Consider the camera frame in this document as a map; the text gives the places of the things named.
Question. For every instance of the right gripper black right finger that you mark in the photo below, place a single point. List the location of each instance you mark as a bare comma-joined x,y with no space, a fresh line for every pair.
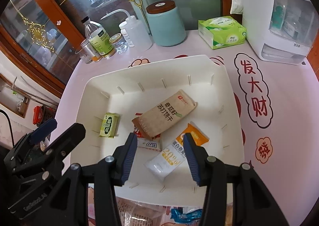
253,204

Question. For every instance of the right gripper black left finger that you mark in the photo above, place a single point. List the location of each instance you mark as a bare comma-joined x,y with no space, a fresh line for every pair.
67,204

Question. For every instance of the blue nut bar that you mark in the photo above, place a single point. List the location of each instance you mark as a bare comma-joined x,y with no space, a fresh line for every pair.
186,215

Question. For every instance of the green pineapple cake packet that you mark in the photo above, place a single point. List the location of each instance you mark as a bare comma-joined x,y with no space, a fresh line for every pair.
109,125

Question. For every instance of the orange white protein bar packet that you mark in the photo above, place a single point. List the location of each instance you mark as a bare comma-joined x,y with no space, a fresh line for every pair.
173,155

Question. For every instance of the light blue snack bag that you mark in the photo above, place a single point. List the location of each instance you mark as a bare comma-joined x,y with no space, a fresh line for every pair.
137,213

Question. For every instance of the white red small snack packet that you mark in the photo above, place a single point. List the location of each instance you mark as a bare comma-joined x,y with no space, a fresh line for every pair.
155,144

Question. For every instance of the brown soda cracker packet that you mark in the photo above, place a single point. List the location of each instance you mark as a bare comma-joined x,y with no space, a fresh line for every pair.
164,115

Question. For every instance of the white plastic storage bin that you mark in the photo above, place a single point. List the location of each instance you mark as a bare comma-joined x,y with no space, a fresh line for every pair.
161,99

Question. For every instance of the clear bottle green label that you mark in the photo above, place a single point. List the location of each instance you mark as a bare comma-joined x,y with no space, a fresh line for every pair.
98,37

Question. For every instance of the small glass jar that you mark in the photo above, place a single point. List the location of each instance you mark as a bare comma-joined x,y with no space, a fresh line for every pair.
119,43

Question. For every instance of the white squeeze wash bottle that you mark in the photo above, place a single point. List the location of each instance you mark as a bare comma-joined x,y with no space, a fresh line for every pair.
133,31

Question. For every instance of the green tissue pack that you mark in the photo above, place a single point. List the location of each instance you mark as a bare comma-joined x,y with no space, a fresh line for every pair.
222,32

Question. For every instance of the white desktop cabinet appliance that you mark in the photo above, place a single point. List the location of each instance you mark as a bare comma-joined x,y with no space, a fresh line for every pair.
280,31

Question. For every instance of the teal canister brown lid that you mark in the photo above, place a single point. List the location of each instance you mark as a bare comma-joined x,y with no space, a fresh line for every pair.
165,23

